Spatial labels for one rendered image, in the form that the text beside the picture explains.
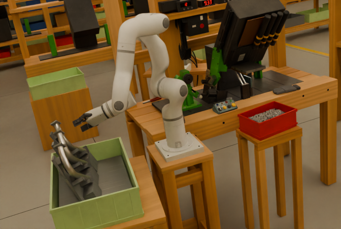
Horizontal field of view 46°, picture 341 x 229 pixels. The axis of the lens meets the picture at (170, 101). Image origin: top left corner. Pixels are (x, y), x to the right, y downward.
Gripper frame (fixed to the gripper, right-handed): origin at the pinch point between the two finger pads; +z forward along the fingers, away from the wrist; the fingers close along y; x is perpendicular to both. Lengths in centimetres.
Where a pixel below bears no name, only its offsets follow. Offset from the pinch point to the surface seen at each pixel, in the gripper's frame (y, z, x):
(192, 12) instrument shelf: -69, -89, -73
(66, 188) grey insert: -22.3, 25.8, 18.2
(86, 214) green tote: 1.5, 11.7, 42.9
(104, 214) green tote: -2.5, 5.1, 45.7
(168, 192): -47, -20, 41
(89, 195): -5.8, 9.6, 33.1
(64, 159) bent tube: 12.5, 8.7, 18.0
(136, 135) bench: -113, -7, -27
